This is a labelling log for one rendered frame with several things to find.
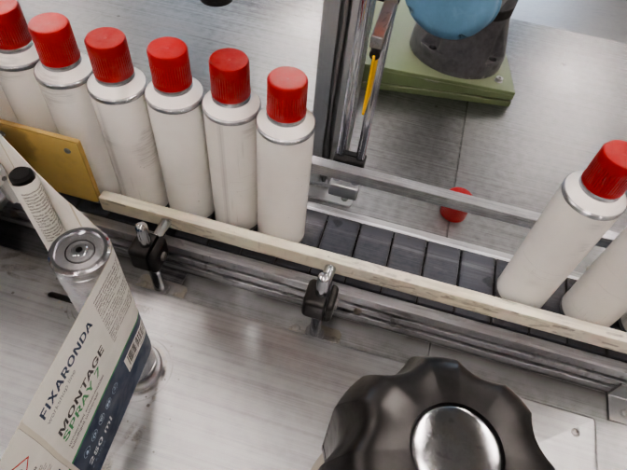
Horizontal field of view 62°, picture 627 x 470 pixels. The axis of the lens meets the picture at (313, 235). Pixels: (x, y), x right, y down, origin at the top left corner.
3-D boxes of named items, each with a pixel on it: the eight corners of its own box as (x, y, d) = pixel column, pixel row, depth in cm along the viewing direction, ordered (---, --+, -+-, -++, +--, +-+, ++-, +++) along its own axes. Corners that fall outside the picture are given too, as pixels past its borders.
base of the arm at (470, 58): (410, 68, 80) (430, 6, 73) (409, 19, 90) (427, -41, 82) (506, 87, 81) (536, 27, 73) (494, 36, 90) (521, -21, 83)
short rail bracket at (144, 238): (142, 297, 58) (118, 232, 48) (166, 253, 61) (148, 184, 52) (169, 306, 57) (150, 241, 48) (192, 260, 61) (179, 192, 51)
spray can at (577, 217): (493, 306, 54) (592, 169, 38) (495, 267, 58) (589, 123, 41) (543, 320, 54) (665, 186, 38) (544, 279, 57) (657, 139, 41)
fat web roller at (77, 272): (101, 383, 47) (23, 269, 32) (125, 338, 49) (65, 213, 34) (148, 398, 46) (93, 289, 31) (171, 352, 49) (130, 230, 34)
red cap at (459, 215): (451, 226, 67) (459, 210, 64) (435, 208, 69) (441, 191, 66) (471, 216, 68) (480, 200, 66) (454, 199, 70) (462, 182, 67)
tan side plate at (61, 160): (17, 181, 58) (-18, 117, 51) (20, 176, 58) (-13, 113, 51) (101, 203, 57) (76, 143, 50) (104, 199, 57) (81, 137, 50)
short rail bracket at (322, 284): (297, 343, 56) (303, 284, 46) (304, 319, 58) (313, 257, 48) (326, 352, 55) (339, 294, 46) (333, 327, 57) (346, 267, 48)
